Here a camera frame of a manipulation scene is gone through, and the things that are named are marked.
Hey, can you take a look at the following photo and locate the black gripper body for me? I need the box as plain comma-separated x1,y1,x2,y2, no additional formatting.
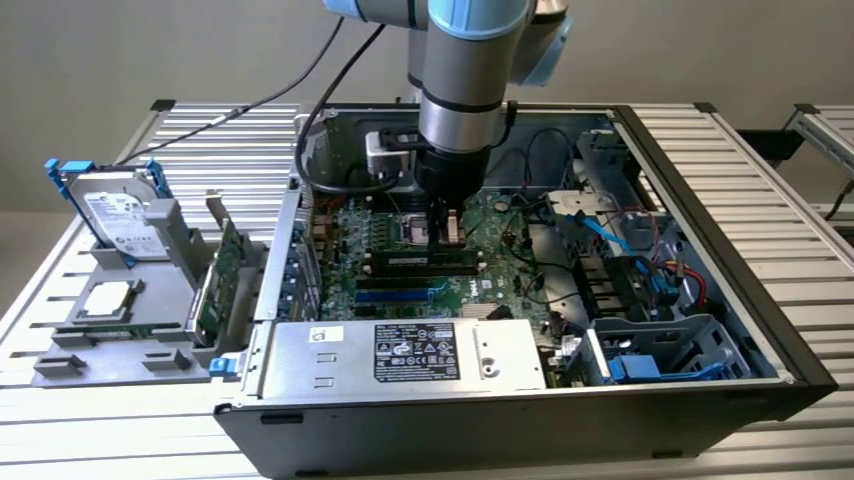
412,146,492,202

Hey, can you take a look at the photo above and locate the RAM stick with white label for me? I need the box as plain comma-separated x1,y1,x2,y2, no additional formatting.
368,251,483,268

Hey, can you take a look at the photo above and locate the empty black RAM slot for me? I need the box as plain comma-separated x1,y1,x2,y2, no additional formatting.
364,264,480,280

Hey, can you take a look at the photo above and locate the green RAM stick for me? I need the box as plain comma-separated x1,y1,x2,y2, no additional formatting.
54,324,184,338

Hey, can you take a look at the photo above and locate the CPU socket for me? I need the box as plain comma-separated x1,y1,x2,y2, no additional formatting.
394,211,436,248

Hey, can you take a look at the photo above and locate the long black expansion slot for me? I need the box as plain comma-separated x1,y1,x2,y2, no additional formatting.
354,277,437,292

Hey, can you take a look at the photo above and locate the green motherboard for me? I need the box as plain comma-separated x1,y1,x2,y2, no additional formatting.
302,187,589,324

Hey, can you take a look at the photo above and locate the blue expansion slot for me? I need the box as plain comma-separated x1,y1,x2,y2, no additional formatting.
353,289,437,305

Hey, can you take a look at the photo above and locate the silver upper drive cage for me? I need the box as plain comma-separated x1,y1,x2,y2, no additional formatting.
541,128,672,261

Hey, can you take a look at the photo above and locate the silver power supply with label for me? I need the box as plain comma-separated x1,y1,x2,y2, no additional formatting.
254,319,549,402

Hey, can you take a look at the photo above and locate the green graphics card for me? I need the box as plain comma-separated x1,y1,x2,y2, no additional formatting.
186,188,258,350

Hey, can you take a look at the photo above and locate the silver disk bay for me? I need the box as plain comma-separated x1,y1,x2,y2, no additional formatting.
584,310,783,387

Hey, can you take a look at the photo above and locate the black open PC case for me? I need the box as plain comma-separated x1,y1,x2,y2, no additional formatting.
212,102,839,480

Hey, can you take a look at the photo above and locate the silver hard disk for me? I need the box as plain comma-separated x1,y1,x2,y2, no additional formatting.
68,171,169,261

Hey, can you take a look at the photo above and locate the grey parts rack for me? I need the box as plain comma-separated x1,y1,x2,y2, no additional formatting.
30,196,272,389

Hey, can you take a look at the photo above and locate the silver CPU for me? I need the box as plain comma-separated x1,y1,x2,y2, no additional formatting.
77,280,134,318

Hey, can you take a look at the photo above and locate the metal slat side table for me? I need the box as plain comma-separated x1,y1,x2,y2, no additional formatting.
781,103,854,182

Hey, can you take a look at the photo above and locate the blue disk carrier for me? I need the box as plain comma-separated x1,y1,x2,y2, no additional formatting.
44,156,174,221

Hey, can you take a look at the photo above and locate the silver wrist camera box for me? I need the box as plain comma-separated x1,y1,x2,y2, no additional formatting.
364,128,424,177

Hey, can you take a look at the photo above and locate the black wire loop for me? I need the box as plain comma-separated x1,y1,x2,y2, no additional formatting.
521,128,576,190

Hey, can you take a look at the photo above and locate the light blue data wire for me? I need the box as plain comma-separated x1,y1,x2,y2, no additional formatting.
564,211,632,257

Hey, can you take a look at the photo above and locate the thick black looping cable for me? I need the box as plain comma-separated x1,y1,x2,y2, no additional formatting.
294,23,401,195

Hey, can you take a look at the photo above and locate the thin black cable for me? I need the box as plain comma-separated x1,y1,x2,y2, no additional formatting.
117,13,345,165

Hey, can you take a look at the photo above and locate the red wire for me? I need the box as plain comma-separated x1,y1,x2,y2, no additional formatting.
677,266,712,307

